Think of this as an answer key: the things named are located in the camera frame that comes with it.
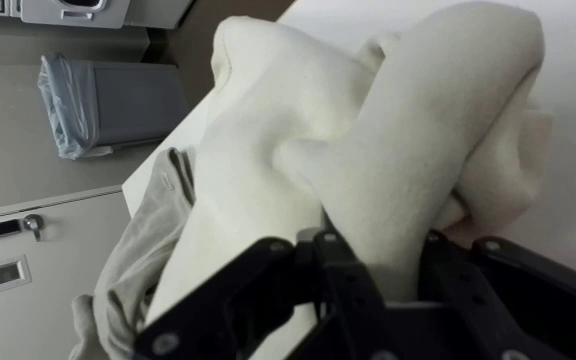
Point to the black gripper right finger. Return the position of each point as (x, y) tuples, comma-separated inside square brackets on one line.
[(528, 307)]

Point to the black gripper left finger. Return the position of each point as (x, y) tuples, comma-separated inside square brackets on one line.
[(248, 293)]

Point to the white cloth towel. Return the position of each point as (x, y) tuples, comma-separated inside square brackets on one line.
[(401, 132)]

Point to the grey shirt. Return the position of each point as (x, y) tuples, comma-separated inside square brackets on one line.
[(135, 267)]

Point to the white drawer cabinet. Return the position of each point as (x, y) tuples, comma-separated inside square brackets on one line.
[(55, 293)]

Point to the silver door lock with key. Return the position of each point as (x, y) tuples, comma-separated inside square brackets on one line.
[(32, 225)]

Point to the grey trash bin with liner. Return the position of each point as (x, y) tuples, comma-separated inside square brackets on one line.
[(114, 107)]

